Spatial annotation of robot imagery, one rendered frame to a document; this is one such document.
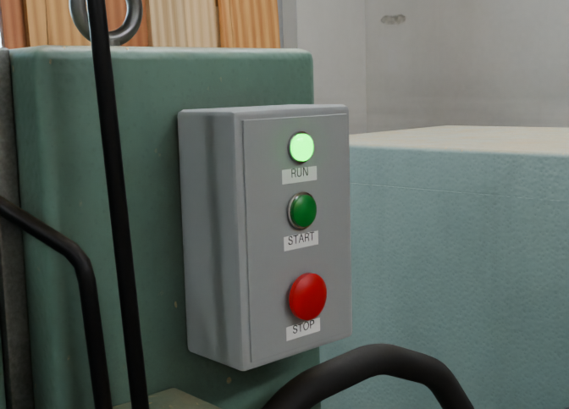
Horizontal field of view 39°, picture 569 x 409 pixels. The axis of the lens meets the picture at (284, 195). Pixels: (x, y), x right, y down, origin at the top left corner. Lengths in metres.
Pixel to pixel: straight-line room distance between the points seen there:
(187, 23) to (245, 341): 1.85
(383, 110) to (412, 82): 0.16
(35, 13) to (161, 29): 0.36
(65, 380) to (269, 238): 0.15
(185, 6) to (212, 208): 1.82
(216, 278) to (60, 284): 0.09
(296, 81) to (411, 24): 2.28
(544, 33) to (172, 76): 2.14
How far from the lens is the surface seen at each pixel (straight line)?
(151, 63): 0.51
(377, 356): 0.62
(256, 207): 0.49
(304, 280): 0.51
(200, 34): 2.32
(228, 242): 0.49
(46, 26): 2.02
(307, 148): 0.50
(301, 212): 0.50
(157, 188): 0.52
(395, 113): 2.90
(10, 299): 0.52
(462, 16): 2.75
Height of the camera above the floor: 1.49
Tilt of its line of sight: 8 degrees down
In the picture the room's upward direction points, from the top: 2 degrees counter-clockwise
